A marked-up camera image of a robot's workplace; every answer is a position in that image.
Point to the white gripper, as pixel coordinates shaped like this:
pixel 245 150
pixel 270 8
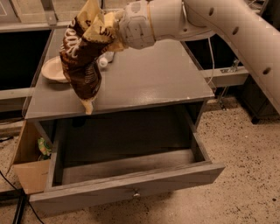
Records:
pixel 136 25

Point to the clear plastic water bottle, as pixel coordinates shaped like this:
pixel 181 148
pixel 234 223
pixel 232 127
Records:
pixel 106 58

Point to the brown cardboard box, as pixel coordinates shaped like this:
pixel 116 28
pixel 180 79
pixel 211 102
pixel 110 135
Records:
pixel 32 172

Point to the grey open top drawer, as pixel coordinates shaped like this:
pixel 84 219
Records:
pixel 103 158

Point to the green snack packet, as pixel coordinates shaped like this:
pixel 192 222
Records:
pixel 45 149

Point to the grey wooden cabinet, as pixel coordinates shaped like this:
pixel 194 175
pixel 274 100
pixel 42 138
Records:
pixel 163 74

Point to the metal drawer knob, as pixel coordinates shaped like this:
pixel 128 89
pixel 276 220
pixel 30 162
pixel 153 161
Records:
pixel 136 194

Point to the brown chip bag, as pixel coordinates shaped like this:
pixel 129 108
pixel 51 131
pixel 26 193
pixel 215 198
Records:
pixel 86 38

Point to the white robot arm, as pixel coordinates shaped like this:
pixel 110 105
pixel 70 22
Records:
pixel 255 42

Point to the white paper bowl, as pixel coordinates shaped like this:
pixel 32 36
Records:
pixel 52 70

